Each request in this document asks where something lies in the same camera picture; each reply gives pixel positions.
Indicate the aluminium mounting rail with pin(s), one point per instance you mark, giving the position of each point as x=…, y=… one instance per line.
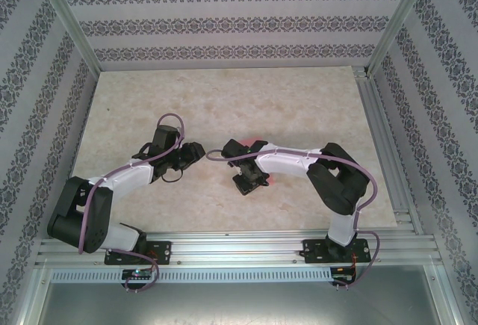
x=231, y=244

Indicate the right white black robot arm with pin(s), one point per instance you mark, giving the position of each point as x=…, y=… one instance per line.
x=284, y=164

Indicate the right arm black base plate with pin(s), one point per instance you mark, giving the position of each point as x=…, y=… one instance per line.
x=311, y=246

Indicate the grey sheet metal panel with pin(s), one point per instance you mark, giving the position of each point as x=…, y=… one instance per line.
x=239, y=302

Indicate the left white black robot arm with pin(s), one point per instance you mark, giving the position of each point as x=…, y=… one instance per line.
x=130, y=175

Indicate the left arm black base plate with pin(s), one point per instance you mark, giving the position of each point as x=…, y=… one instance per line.
x=164, y=248

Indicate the aluminium side rail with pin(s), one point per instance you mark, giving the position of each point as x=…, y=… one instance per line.
x=373, y=116

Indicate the aluminium frame post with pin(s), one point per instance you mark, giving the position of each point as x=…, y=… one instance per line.
x=399, y=22
x=71, y=22

